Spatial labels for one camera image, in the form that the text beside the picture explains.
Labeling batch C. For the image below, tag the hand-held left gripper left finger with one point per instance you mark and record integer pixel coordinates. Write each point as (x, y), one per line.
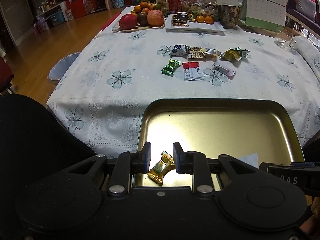
(148, 158)

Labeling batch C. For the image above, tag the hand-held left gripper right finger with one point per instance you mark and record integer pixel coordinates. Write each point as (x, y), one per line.
(175, 158)

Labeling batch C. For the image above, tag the gold green candy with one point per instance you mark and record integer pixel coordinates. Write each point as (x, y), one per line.
(158, 170)

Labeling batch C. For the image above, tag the gold metal tin tray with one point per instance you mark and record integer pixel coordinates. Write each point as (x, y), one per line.
(212, 130)

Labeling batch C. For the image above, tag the blue white snack packet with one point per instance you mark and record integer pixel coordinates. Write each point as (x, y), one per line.
(178, 50)

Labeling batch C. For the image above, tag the green yellow snack packet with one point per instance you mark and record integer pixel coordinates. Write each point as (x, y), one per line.
(233, 54)

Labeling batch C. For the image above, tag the pale paper piece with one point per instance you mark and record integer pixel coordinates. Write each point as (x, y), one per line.
(248, 159)

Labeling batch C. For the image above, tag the red white snack packet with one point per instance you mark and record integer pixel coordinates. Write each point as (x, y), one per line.
(192, 71)

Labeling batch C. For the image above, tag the green foil candy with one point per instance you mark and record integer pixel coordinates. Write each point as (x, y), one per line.
(170, 67)

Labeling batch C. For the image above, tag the white pink snack packet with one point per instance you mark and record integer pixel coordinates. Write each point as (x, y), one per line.
(223, 68)

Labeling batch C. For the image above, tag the brown patterned snack packet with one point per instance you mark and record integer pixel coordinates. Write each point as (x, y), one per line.
(197, 53)

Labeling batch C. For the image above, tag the silver yellow snack packet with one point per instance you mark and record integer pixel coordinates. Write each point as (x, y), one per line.
(212, 52)

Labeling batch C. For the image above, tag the dark cloth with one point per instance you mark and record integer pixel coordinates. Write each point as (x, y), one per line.
(25, 135)

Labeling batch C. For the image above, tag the grey round cushion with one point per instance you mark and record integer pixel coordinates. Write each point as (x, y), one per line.
(62, 66)

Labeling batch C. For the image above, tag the wooden fruit board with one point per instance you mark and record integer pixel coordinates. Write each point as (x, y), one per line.
(140, 28)

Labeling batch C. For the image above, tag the white rectangular plate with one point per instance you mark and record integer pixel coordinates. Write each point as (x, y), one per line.
(200, 27)

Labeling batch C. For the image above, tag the gold foil coin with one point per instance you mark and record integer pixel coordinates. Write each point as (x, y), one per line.
(184, 24)
(176, 24)

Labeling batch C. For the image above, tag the red apple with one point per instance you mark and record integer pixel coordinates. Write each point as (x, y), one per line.
(128, 22)

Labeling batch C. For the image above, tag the dark brown fruit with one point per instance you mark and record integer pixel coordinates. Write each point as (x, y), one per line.
(142, 19)

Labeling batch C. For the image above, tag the pink yellow apple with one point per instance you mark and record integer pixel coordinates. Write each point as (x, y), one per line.
(155, 18)

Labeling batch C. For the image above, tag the clear glass cup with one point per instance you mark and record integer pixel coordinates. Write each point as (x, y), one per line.
(283, 38)

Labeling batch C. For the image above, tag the dark snack packet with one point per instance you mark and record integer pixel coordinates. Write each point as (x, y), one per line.
(180, 17)

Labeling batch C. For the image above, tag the tangerine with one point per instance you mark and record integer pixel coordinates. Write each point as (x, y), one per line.
(200, 18)
(209, 19)

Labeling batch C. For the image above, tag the small orange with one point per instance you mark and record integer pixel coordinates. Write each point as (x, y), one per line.
(137, 9)
(143, 4)
(145, 10)

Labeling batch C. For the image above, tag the brown patterned box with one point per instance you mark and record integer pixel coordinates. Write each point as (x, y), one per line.
(228, 16)

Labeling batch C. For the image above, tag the red tin can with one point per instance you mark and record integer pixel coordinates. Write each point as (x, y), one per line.
(174, 0)

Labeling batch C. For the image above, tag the small glass jar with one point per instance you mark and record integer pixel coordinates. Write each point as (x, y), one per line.
(161, 0)

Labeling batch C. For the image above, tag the teal bucket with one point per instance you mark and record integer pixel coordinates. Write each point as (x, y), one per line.
(118, 1)

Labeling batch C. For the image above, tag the red box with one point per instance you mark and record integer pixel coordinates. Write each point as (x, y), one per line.
(77, 8)

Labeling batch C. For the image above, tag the blue storage bin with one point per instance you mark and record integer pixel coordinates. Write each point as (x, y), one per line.
(57, 18)

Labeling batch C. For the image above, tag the desk calendar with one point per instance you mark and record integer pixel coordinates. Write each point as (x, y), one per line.
(265, 10)

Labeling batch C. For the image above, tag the armchair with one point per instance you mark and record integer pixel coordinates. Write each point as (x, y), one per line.
(303, 5)

